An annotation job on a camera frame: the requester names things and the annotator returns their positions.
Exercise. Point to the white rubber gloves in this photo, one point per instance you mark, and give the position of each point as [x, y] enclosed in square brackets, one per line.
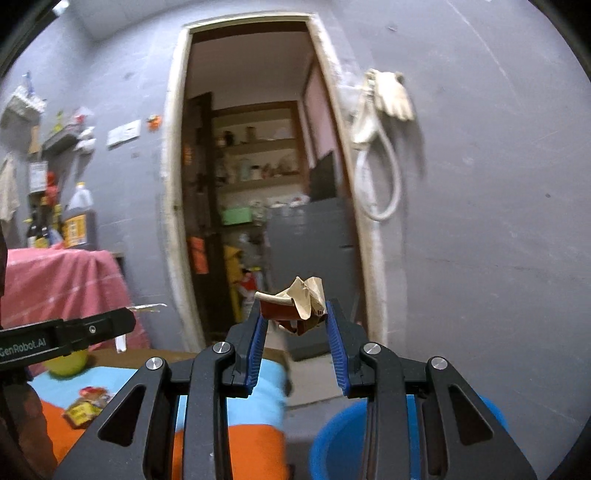
[395, 97]

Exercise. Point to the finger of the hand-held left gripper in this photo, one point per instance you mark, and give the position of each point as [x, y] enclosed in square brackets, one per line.
[97, 327]

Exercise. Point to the yellow bowl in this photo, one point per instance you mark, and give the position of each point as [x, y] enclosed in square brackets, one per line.
[67, 364]

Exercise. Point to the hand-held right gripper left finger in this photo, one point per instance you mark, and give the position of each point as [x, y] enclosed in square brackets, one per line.
[256, 350]

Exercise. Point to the red yellow snack packet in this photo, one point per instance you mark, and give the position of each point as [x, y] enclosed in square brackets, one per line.
[85, 408]

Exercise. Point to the brown wooden door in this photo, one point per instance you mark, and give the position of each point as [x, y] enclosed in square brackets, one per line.
[198, 207]

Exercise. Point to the pink checked cloth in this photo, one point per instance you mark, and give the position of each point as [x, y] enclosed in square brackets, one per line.
[69, 286]

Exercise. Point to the brown paper cup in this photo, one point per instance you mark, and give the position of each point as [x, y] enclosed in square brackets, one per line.
[300, 295]

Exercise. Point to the red white plastic bag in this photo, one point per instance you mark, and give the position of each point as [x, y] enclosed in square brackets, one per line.
[249, 290]

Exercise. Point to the white door frame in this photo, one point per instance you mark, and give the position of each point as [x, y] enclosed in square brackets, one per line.
[173, 207]

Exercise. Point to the dark sauce bottle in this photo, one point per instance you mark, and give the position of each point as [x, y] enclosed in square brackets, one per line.
[40, 230]
[54, 228]

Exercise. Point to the white crumpled plastic bag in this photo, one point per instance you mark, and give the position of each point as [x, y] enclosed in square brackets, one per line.
[87, 139]

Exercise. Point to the wooden shelf unit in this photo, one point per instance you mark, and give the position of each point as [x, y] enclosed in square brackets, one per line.
[258, 147]

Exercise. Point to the person's left forearm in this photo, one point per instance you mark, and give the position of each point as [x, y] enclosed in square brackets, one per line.
[27, 424]

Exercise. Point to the grey appliance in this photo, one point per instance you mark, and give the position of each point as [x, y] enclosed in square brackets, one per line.
[314, 258]

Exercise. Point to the white plastic basket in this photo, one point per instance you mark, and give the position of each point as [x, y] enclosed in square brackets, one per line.
[23, 101]

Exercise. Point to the black monitor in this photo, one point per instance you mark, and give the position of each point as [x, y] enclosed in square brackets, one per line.
[323, 177]

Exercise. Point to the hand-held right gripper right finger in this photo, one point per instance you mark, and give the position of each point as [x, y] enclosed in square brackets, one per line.
[337, 350]

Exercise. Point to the white paper label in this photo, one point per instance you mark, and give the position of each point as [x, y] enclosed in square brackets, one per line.
[38, 177]

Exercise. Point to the large cooking oil jug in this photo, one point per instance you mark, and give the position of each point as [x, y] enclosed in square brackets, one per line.
[79, 221]

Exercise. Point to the green box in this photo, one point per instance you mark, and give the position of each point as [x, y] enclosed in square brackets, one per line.
[236, 217]

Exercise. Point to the blue plastic bucket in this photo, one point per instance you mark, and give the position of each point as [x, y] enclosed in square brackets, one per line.
[337, 438]

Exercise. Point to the hanging beige towel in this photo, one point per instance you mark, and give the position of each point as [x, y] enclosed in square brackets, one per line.
[8, 189]

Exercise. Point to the metal wall rack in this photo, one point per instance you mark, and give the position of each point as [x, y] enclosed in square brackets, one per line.
[60, 144]

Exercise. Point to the white wall socket panel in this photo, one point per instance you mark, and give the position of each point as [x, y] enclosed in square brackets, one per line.
[123, 133]

